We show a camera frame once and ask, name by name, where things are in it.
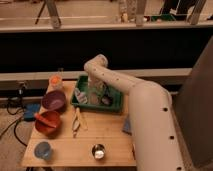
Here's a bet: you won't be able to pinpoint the purple bowl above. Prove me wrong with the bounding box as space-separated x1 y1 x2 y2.
41 90 66 110

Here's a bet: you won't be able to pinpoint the red bowl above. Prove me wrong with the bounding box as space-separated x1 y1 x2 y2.
34 111 61 135

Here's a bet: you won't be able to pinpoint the red spatula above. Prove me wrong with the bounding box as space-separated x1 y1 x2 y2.
34 113 56 128

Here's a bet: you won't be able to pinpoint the green plastic tray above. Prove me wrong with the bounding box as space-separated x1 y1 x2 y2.
70 75 123 113

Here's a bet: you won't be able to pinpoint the small metal cup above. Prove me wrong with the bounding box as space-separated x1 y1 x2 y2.
92 144 105 160

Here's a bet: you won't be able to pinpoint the wooden tongs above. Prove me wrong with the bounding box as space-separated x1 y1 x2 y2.
72 107 88 137

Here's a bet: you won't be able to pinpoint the blue sponge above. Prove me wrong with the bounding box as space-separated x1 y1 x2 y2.
122 117 131 135

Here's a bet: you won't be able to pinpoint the blue power adapter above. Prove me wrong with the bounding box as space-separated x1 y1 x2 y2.
23 103 40 121

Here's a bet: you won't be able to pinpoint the beige eraser block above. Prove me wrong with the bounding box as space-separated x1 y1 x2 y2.
89 93 99 105

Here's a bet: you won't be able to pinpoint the black cable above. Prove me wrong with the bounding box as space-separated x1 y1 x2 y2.
0 96 28 148

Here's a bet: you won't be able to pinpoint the black ladle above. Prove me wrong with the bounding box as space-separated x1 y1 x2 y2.
101 88 113 106

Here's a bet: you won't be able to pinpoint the blue plastic cup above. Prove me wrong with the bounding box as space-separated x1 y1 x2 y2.
34 141 52 160

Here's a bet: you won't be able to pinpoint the blue white packet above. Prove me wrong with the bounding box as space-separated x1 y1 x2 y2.
74 88 88 104

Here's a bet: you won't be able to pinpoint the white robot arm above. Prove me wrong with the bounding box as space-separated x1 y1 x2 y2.
84 54 186 171

